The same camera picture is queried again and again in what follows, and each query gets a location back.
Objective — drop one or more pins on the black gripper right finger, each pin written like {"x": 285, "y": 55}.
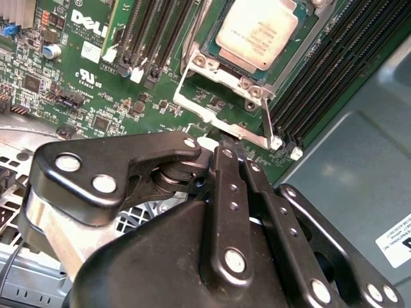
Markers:
{"x": 269, "y": 205}

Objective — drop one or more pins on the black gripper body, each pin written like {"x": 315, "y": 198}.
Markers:
{"x": 144, "y": 266}

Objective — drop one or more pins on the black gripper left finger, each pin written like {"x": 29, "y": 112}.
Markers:
{"x": 96, "y": 167}

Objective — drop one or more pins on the metal socket cover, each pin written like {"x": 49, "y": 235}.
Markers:
{"x": 247, "y": 132}

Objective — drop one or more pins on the metal locking lever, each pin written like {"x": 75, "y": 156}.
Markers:
{"x": 193, "y": 35}

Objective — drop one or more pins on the silver CPU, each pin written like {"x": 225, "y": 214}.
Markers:
{"x": 257, "y": 32}

